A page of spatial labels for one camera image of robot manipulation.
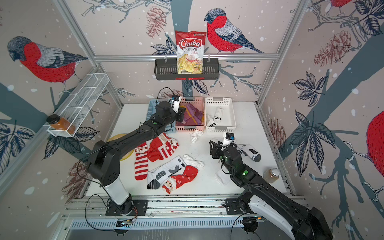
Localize Chuba cassava chips bag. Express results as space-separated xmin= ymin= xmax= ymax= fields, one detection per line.
xmin=175 ymin=31 xmax=207 ymax=74

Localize red santa sock upper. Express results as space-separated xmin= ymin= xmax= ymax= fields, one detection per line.
xmin=147 ymin=133 xmax=179 ymax=162

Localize white grey sport sock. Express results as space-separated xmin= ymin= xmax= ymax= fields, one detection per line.
xmin=237 ymin=144 xmax=262 ymax=162

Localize white plastic basket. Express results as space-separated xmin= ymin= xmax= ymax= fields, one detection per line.
xmin=205 ymin=97 xmax=237 ymax=133

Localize red santa sock lower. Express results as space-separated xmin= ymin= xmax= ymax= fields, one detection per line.
xmin=162 ymin=166 xmax=199 ymax=194

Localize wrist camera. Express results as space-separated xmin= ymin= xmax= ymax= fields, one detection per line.
xmin=222 ymin=132 xmax=235 ymax=147
xmin=170 ymin=95 xmax=182 ymax=113

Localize purple yellow striped sock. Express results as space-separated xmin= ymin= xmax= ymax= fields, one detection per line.
xmin=181 ymin=103 xmax=203 ymax=126

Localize amber liquid jar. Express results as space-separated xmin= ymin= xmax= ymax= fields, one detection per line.
xmin=263 ymin=168 xmax=281 ymax=184

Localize white sock two black stripes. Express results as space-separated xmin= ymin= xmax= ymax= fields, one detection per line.
xmin=214 ymin=107 xmax=223 ymax=125

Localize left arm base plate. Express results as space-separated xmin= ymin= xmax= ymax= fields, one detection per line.
xmin=106 ymin=200 xmax=148 ymax=217

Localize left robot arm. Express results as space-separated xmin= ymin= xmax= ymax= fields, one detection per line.
xmin=87 ymin=100 xmax=186 ymax=216

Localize black wall basket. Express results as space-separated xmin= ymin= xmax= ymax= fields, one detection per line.
xmin=154 ymin=58 xmax=220 ymax=81

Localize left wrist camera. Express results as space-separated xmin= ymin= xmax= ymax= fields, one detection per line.
xmin=170 ymin=95 xmax=182 ymax=113

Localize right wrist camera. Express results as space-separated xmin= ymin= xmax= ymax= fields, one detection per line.
xmin=222 ymin=132 xmax=235 ymax=147

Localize white wire wall shelf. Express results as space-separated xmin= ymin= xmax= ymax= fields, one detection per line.
xmin=48 ymin=73 xmax=110 ymax=137

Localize yellow bamboo steamer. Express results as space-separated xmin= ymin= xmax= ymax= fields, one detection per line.
xmin=106 ymin=133 xmax=135 ymax=162

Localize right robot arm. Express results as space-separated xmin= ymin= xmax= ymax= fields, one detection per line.
xmin=210 ymin=141 xmax=333 ymax=240

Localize plain white sock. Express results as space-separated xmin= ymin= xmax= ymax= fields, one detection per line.
xmin=215 ymin=170 xmax=231 ymax=186

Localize crumpled white sock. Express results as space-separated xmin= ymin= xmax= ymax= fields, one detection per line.
xmin=191 ymin=130 xmax=204 ymax=144

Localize pink plastic basket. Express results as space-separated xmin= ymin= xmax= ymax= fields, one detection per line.
xmin=176 ymin=97 xmax=205 ymax=132

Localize red santa sock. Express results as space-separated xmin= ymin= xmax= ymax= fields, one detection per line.
xmin=147 ymin=133 xmax=179 ymax=162
xmin=162 ymin=166 xmax=199 ymax=194

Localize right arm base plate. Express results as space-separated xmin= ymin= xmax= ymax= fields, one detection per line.
xmin=222 ymin=196 xmax=267 ymax=215

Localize orange spice jar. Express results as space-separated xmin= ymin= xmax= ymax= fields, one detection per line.
xmin=47 ymin=114 xmax=76 ymax=135

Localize blue plastic basket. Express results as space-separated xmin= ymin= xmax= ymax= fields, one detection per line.
xmin=144 ymin=98 xmax=178 ymax=135

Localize white black sport sock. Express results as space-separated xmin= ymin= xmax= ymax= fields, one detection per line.
xmin=147 ymin=156 xmax=186 ymax=190

